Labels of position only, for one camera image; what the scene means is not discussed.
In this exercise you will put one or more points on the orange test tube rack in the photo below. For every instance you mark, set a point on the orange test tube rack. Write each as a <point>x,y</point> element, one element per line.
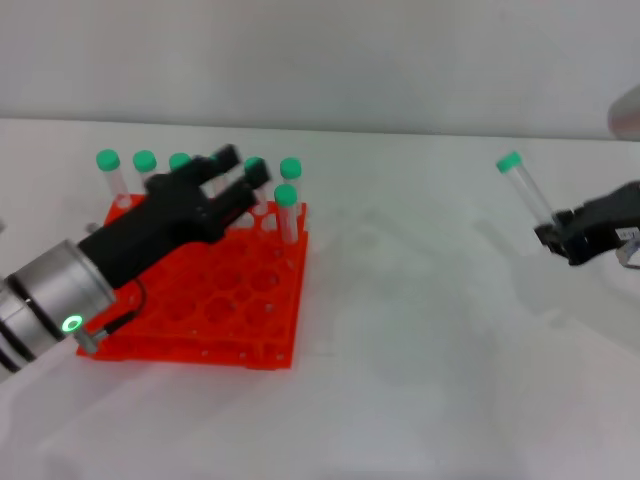
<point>240,300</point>

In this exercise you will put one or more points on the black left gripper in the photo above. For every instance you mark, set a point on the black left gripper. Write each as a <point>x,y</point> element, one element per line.
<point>160,220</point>

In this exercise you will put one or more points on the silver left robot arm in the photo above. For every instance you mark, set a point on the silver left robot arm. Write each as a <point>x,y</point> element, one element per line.
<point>55,290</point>

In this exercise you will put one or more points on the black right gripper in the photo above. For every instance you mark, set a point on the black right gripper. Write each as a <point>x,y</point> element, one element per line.
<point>610,215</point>

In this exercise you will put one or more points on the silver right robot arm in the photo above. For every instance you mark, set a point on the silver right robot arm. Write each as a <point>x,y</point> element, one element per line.
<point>627,112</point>

